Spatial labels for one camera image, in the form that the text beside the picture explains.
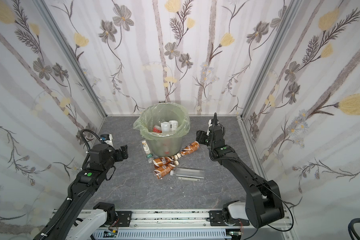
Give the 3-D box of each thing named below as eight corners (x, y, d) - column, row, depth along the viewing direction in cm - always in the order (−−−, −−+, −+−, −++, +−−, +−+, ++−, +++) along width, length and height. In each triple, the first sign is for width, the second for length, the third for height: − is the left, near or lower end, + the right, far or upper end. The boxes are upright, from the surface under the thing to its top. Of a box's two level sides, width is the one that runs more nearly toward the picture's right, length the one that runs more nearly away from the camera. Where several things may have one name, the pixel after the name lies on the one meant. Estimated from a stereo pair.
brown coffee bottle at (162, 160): (154, 167, 91) (153, 165, 89) (153, 161, 94) (152, 159, 91) (178, 162, 94) (178, 159, 91) (177, 156, 96) (176, 153, 94)
